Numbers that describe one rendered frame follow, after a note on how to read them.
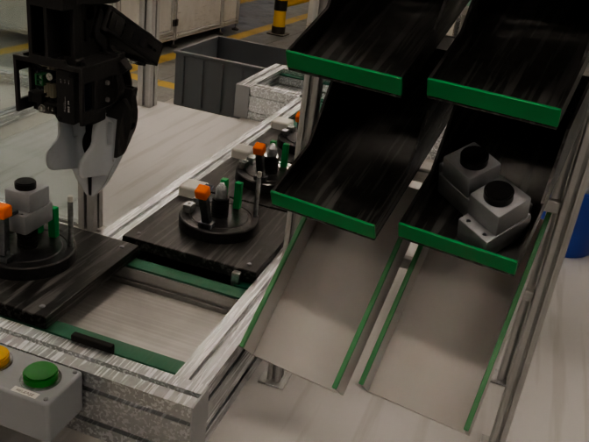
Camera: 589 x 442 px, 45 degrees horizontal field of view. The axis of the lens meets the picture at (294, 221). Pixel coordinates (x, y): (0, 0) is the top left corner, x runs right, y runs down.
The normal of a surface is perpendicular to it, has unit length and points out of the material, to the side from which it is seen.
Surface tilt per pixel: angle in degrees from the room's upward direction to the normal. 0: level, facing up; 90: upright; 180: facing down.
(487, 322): 45
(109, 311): 0
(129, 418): 90
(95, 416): 90
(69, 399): 90
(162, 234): 0
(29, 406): 90
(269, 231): 0
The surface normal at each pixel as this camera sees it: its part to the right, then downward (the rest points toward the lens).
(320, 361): -0.26, -0.40
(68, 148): 0.92, 0.21
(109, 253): 0.11, -0.90
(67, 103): -0.33, 0.38
